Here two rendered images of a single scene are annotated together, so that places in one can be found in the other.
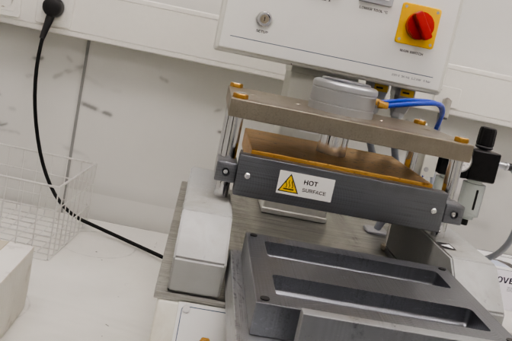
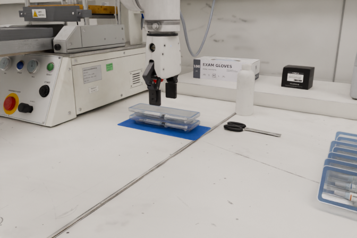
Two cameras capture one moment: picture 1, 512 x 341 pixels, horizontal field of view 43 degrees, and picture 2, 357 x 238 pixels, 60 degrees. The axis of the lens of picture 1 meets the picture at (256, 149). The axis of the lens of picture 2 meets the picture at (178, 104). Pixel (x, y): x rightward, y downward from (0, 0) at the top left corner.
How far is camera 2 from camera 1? 97 cm
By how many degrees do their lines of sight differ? 33
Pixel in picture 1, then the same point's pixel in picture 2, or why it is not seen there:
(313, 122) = not seen: outside the picture
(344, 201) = (49, 16)
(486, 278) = (69, 30)
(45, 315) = not seen: hidden behind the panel
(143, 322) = not seen: hidden behind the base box
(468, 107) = not seen: outside the picture
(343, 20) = not seen: outside the picture
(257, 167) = (27, 10)
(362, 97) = not seen: outside the picture
